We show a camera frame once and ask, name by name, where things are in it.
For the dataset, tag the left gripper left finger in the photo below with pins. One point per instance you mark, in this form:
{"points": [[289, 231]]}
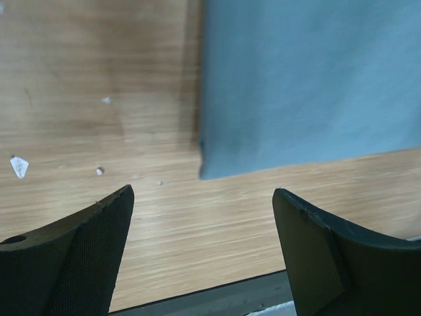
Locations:
{"points": [[68, 267]]}

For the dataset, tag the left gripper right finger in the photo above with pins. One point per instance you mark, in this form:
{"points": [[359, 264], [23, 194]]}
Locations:
{"points": [[336, 267]]}

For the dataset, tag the blue-grey t shirt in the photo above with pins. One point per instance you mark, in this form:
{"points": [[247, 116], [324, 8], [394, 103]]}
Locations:
{"points": [[292, 82]]}

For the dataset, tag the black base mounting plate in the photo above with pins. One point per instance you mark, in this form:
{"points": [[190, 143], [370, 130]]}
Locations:
{"points": [[268, 294]]}

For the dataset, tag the white scrap left centre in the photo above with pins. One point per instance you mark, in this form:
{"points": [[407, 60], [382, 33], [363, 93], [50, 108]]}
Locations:
{"points": [[20, 166]]}

